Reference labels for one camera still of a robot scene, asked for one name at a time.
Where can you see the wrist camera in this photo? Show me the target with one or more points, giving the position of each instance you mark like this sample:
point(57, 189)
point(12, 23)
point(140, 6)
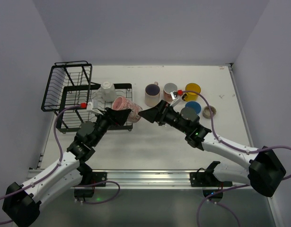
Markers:
point(176, 97)
point(92, 107)

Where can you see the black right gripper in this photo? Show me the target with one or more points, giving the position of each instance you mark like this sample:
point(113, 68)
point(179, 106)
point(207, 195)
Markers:
point(161, 114)

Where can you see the pink mug purple interior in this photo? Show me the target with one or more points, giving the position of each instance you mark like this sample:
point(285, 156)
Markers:
point(152, 94)

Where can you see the speckled beige ceramic cup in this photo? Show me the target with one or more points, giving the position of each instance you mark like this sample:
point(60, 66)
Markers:
point(208, 112)

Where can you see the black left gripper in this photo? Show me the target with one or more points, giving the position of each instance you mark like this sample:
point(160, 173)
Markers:
point(107, 117)

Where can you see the salmon floral mug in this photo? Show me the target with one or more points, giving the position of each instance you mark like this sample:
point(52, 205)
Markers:
point(167, 89)

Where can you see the white faceted ceramic cup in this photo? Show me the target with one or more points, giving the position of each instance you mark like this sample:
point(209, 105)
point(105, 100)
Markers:
point(106, 92)

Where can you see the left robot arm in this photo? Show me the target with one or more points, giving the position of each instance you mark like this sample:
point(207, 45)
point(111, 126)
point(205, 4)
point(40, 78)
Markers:
point(22, 202)

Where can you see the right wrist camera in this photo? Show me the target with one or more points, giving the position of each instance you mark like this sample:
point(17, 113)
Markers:
point(176, 97)

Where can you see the yellow mug black handle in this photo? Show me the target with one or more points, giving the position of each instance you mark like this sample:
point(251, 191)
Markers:
point(193, 91)

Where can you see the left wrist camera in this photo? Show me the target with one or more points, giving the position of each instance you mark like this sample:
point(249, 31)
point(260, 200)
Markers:
point(92, 107)

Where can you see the light blue plastic cup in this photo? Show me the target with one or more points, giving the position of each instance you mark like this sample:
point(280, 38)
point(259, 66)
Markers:
point(194, 105)

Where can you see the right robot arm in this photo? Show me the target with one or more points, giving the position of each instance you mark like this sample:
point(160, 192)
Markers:
point(262, 170)

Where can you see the aluminium mounting rail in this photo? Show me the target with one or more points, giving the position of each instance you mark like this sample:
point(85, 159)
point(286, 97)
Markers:
point(147, 177)

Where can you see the pink ghost pattern mug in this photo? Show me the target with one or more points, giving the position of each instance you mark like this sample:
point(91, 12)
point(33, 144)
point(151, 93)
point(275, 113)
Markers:
point(123, 103)

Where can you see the black wire dish rack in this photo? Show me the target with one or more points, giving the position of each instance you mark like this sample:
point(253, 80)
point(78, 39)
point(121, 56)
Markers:
point(69, 84)

